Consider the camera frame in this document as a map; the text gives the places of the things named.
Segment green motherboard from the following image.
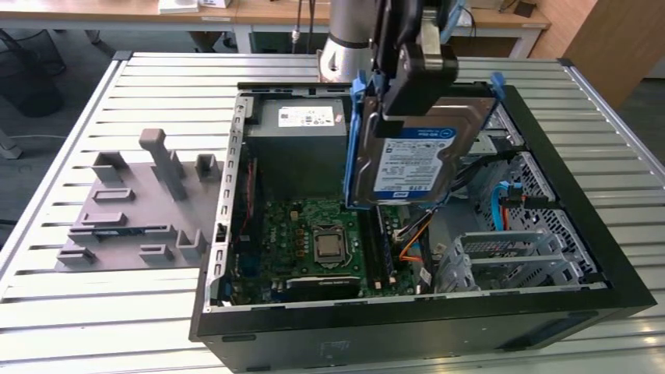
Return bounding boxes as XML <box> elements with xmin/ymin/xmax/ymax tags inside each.
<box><xmin>228</xmin><ymin>196</ymin><xmax>417</xmax><ymax>305</ymax></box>

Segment orange wires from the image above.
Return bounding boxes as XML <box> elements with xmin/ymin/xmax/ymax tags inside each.
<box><xmin>399</xmin><ymin>224</ymin><xmax>432</xmax><ymax>262</ymax></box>

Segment white flat box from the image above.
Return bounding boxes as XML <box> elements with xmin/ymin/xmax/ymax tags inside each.
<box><xmin>159</xmin><ymin>0</ymin><xmax>201</xmax><ymax>16</ymax></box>

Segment black cable with silver plug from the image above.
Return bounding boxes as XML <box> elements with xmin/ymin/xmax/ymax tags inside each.
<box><xmin>291</xmin><ymin>0</ymin><xmax>304</xmax><ymax>44</ymax></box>

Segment blue data wire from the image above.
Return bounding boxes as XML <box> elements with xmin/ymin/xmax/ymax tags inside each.
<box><xmin>488</xmin><ymin>182</ymin><xmax>515</xmax><ymax>233</ymax></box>

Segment grey desk foot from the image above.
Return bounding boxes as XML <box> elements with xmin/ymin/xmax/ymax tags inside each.
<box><xmin>0</xmin><ymin>128</ymin><xmax>26</xmax><ymax>161</ymax></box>

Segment metal optical drive cage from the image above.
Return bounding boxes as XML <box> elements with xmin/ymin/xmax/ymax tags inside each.
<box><xmin>475</xmin><ymin>103</ymin><xmax>524</xmax><ymax>157</ymax></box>

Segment installed RAM stick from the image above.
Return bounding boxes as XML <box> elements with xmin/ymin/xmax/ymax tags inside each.
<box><xmin>375</xmin><ymin>208</ymin><xmax>400</xmax><ymax>288</ymax></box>

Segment black power wire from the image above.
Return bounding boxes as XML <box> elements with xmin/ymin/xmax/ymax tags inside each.
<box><xmin>501</xmin><ymin>185</ymin><xmax>560</xmax><ymax>213</ymax></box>

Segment silver CPU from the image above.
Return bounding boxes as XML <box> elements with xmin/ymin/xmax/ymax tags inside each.
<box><xmin>315</xmin><ymin>233</ymin><xmax>347</xmax><ymax>261</ymax></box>

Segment black RAM slot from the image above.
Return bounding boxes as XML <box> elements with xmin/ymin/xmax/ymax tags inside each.
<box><xmin>359</xmin><ymin>210</ymin><xmax>380</xmax><ymax>288</ymax></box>

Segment small wrist camera on bracket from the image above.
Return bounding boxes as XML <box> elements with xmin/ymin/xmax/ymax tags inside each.
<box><xmin>381</xmin><ymin>7</ymin><xmax>461</xmax><ymax>118</ymax></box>

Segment wooden desk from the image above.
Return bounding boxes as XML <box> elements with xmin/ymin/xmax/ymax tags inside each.
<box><xmin>0</xmin><ymin>0</ymin><xmax>552</xmax><ymax>54</ymax></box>

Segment black PC case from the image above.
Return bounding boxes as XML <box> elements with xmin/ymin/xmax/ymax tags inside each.
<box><xmin>187</xmin><ymin>81</ymin><xmax>659</xmax><ymax>373</ymax></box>

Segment black mesh waste bin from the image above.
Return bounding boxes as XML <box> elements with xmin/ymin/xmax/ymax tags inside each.
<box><xmin>0</xmin><ymin>27</ymin><xmax>68</xmax><ymax>118</ymax></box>

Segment hard disk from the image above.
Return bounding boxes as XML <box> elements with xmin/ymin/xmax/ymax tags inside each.
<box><xmin>343</xmin><ymin>69</ymin><xmax>508</xmax><ymax>213</ymax></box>

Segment grey parts rack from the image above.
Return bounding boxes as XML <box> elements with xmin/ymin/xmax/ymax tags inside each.
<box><xmin>55</xmin><ymin>128</ymin><xmax>228</xmax><ymax>276</ymax></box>

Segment black cable bundle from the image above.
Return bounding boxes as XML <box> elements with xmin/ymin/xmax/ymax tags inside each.
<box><xmin>403</xmin><ymin>150</ymin><xmax>527</xmax><ymax>238</ymax></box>

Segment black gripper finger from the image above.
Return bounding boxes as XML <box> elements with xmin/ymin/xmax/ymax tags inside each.
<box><xmin>371</xmin><ymin>76</ymin><xmax>405</xmax><ymax>139</ymax></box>

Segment black graphics card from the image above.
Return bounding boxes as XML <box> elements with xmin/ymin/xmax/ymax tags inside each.
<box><xmin>283</xmin><ymin>275</ymin><xmax>363</xmax><ymax>301</ymax></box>

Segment grey power supply unit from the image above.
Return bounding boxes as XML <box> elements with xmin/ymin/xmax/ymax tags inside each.
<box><xmin>243</xmin><ymin>97</ymin><xmax>355</xmax><ymax>202</ymax></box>

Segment metal disk bay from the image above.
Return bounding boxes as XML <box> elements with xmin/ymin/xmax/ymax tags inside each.
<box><xmin>433</xmin><ymin>229</ymin><xmax>599</xmax><ymax>293</ymax></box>

